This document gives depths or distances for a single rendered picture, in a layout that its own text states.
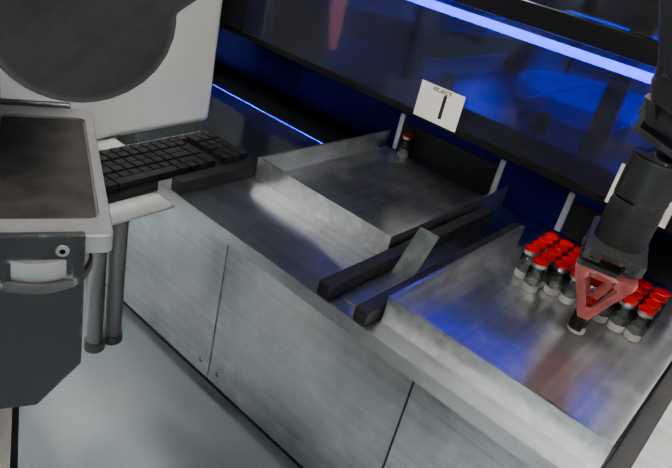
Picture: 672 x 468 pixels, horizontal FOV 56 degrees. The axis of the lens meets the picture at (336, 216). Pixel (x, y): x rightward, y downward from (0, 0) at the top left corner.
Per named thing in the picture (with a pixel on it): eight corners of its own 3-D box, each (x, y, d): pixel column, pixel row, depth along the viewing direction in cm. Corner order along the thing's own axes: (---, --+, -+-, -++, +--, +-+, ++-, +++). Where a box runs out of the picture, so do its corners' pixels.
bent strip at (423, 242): (409, 263, 84) (421, 225, 81) (427, 274, 82) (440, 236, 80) (341, 297, 74) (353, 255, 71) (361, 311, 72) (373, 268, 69)
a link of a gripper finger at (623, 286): (614, 310, 78) (648, 247, 73) (609, 340, 72) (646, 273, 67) (560, 287, 80) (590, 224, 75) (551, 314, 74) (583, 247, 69)
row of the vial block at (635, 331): (517, 269, 89) (529, 241, 86) (642, 339, 79) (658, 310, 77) (510, 274, 87) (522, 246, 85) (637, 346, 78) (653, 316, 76)
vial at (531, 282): (524, 282, 86) (536, 254, 84) (539, 290, 85) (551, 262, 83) (517, 287, 84) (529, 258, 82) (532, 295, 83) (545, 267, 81)
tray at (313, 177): (385, 146, 122) (389, 129, 120) (501, 205, 108) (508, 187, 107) (254, 177, 97) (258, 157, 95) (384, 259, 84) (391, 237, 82)
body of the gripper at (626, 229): (642, 248, 76) (671, 194, 72) (639, 284, 67) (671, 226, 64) (589, 227, 78) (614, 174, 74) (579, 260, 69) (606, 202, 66)
